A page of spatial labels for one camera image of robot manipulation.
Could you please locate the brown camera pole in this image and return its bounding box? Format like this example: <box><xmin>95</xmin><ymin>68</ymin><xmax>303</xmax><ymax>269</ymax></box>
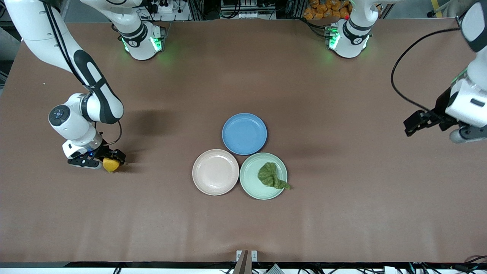
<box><xmin>233</xmin><ymin>250</ymin><xmax>250</xmax><ymax>274</ymax></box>

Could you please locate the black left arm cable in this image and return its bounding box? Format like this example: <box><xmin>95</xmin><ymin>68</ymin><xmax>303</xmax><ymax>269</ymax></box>
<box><xmin>391</xmin><ymin>27</ymin><xmax>463</xmax><ymax>113</ymax></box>

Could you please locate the pile of orange bags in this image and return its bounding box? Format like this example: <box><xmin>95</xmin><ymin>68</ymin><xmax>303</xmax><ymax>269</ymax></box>
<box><xmin>303</xmin><ymin>0</ymin><xmax>352</xmax><ymax>20</ymax></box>

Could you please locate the light green plate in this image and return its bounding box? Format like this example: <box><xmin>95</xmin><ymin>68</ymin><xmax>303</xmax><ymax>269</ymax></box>
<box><xmin>239</xmin><ymin>153</ymin><xmax>288</xmax><ymax>200</ymax></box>

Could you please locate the small metal table bracket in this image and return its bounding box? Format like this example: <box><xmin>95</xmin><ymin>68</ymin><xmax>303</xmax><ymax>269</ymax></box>
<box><xmin>236</xmin><ymin>250</ymin><xmax>258</xmax><ymax>263</ymax></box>

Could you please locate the blue plate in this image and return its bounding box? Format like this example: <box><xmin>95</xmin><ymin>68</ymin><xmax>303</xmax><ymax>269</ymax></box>
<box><xmin>222</xmin><ymin>113</ymin><xmax>267</xmax><ymax>156</ymax></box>

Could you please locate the white power strip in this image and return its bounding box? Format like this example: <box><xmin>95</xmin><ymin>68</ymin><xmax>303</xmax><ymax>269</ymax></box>
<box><xmin>146</xmin><ymin>0</ymin><xmax>184</xmax><ymax>14</ymax></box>

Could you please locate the beige pink plate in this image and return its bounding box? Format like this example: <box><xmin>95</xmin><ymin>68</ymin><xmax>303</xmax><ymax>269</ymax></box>
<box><xmin>192</xmin><ymin>149</ymin><xmax>240</xmax><ymax>196</ymax></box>

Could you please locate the green lettuce leaf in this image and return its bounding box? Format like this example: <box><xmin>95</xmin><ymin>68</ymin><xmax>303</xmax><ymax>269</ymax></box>
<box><xmin>258</xmin><ymin>162</ymin><xmax>291</xmax><ymax>190</ymax></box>

